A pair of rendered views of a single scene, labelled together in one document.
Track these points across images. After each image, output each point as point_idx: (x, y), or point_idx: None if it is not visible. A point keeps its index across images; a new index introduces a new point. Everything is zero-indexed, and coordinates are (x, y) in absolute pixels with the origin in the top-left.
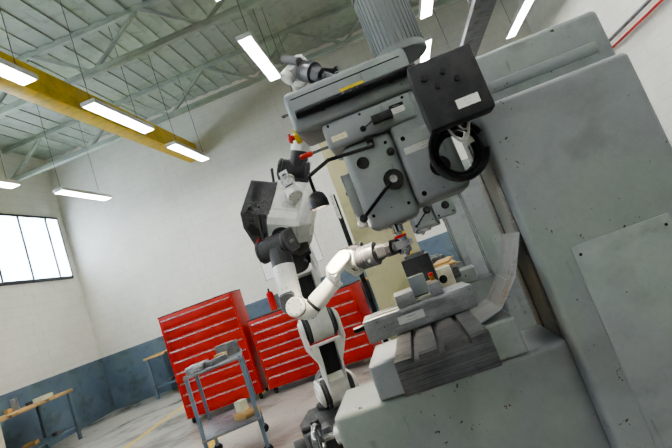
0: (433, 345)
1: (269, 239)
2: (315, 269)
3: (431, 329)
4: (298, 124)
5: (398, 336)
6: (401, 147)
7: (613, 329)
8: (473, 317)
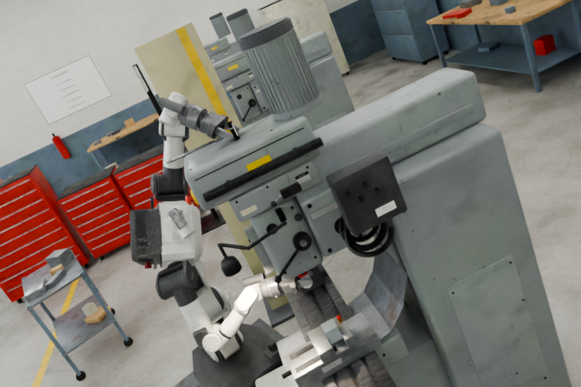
0: None
1: (170, 281)
2: (198, 262)
3: (355, 385)
4: (206, 204)
5: (325, 385)
6: (308, 213)
7: (469, 337)
8: (389, 377)
